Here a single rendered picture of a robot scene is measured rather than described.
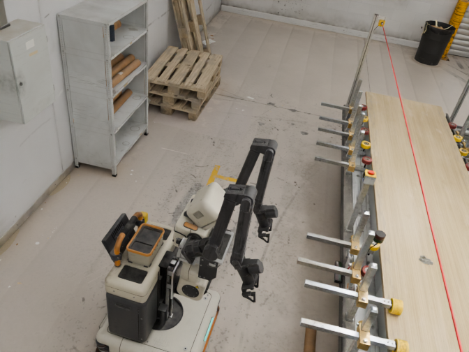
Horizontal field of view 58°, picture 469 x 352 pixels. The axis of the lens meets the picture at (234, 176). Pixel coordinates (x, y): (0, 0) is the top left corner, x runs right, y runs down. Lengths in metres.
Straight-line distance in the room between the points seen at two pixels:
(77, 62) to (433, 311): 3.29
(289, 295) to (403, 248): 1.07
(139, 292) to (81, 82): 2.24
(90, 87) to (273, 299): 2.42
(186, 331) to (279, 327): 0.78
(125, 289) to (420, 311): 1.61
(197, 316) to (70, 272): 1.17
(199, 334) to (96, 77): 2.34
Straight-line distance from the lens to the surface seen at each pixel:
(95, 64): 3.96
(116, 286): 2.50
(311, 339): 3.30
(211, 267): 2.30
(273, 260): 3.79
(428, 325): 2.59
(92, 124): 4.27
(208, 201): 2.09
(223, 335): 3.27
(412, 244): 3.00
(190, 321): 2.97
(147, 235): 2.58
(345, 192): 3.56
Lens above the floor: 2.74
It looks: 37 degrees down
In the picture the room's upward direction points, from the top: 9 degrees clockwise
